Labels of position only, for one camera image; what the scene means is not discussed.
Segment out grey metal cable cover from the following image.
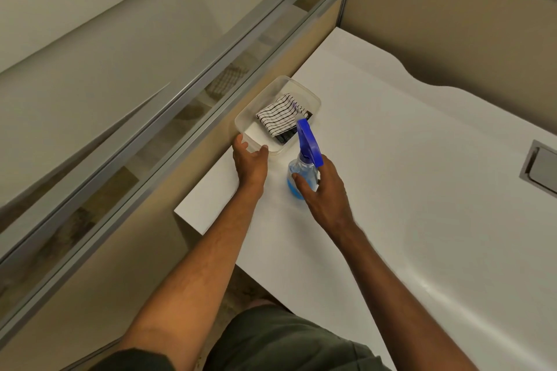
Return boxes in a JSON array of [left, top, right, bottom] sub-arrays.
[[519, 139, 557, 199]]

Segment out person's right hand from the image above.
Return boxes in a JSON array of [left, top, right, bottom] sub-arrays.
[[290, 155, 356, 233]]

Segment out glass and aluminium desk partition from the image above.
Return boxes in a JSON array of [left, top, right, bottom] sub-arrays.
[[0, 0, 360, 371]]

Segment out black striped white cloth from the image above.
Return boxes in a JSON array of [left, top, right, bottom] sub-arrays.
[[255, 94, 308, 138]]

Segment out blue spray bottle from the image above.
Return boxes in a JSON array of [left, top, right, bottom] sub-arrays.
[[286, 119, 325, 201]]

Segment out black flat item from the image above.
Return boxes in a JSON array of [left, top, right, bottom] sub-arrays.
[[274, 110, 315, 146]]

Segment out person's right forearm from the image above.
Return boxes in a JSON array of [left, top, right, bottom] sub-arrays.
[[317, 213, 482, 371]]

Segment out dark green sleeve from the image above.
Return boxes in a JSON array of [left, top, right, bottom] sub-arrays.
[[88, 348, 210, 371]]

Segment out dark green shorts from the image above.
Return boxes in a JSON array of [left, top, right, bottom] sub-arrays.
[[204, 304, 396, 371]]

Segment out person's left forearm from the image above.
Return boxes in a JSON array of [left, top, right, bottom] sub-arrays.
[[114, 184, 267, 357]]

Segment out beige partition panel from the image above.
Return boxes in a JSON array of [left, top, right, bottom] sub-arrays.
[[341, 0, 557, 137]]

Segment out clear plastic container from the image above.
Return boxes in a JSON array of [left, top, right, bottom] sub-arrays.
[[234, 75, 323, 157]]

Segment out person's left hand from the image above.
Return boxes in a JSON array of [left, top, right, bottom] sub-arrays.
[[232, 134, 270, 189]]

